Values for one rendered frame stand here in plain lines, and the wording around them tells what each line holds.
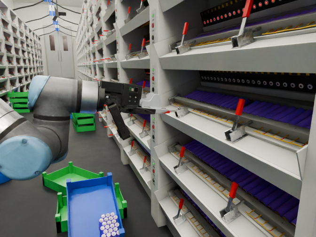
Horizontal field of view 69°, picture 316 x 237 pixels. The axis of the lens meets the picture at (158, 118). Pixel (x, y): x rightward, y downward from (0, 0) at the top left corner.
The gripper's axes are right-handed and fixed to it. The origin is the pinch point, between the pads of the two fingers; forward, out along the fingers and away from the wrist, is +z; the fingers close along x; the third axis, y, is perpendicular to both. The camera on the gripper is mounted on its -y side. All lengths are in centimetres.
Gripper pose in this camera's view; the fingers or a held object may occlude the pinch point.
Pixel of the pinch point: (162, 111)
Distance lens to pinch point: 72.8
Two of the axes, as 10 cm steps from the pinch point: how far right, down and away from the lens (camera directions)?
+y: 1.4, -9.8, -1.6
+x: -3.5, -2.0, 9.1
